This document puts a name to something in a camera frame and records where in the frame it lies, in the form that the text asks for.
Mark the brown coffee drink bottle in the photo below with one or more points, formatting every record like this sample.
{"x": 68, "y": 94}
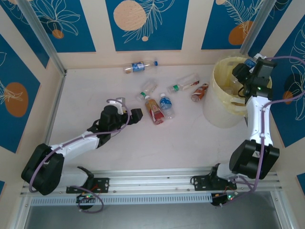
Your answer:
{"x": 199, "y": 93}

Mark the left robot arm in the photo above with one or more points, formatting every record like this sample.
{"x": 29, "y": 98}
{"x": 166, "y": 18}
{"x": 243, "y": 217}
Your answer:
{"x": 40, "y": 171}

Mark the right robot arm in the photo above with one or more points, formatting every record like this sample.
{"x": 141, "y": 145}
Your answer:
{"x": 258, "y": 119}

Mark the pale yellow plastic bin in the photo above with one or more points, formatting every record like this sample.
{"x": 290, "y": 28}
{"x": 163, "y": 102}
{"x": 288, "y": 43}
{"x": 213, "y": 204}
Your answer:
{"x": 221, "y": 112}

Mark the red and gold tea bottle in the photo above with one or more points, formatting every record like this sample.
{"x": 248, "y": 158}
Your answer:
{"x": 155, "y": 111}

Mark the clear floral green-band bottle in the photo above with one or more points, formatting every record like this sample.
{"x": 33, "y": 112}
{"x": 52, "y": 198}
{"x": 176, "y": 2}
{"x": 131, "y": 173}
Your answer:
{"x": 149, "y": 87}

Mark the blue-capped blue-label bottle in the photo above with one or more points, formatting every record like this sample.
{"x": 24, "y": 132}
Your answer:
{"x": 138, "y": 66}

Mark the large clear green-band bottle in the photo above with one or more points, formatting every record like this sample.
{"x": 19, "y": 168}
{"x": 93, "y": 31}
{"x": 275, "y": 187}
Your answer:
{"x": 186, "y": 82}

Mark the left circuit board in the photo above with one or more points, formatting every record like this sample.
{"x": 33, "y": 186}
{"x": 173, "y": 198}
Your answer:
{"x": 87, "y": 198}

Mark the circuit board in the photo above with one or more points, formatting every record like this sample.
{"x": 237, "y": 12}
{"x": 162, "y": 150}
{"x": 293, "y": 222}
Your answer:
{"x": 87, "y": 198}
{"x": 225, "y": 198}

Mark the right circuit board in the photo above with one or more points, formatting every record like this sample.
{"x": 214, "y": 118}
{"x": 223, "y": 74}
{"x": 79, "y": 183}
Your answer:
{"x": 225, "y": 198}

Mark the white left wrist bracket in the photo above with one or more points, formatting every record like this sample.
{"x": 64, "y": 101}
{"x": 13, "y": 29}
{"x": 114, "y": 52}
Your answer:
{"x": 118, "y": 103}

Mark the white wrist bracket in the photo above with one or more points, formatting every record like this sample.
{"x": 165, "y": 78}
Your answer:
{"x": 118, "y": 103}
{"x": 259, "y": 56}

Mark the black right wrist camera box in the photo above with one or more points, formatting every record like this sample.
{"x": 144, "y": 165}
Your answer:
{"x": 240, "y": 72}

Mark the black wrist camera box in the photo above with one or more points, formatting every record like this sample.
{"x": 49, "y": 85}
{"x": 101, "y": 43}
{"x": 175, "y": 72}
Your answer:
{"x": 240, "y": 72}
{"x": 137, "y": 115}

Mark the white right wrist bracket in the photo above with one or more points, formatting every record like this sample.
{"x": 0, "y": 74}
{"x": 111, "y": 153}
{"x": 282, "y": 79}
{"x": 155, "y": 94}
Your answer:
{"x": 259, "y": 56}

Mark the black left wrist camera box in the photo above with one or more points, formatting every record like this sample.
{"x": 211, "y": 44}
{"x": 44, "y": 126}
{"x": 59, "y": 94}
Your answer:
{"x": 137, "y": 115}

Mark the aluminium corner post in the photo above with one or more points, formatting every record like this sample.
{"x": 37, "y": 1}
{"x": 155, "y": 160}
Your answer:
{"x": 256, "y": 26}
{"x": 43, "y": 35}

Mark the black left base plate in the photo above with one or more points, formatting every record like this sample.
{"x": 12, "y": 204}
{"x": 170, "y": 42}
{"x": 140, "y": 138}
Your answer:
{"x": 103, "y": 184}

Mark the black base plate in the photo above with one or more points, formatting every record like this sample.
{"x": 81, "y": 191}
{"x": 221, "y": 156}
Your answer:
{"x": 103, "y": 184}
{"x": 200, "y": 182}

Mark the aluminium rail frame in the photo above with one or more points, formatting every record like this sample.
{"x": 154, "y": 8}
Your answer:
{"x": 147, "y": 177}

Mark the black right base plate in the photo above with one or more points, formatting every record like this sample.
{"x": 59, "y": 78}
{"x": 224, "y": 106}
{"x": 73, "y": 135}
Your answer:
{"x": 200, "y": 182}

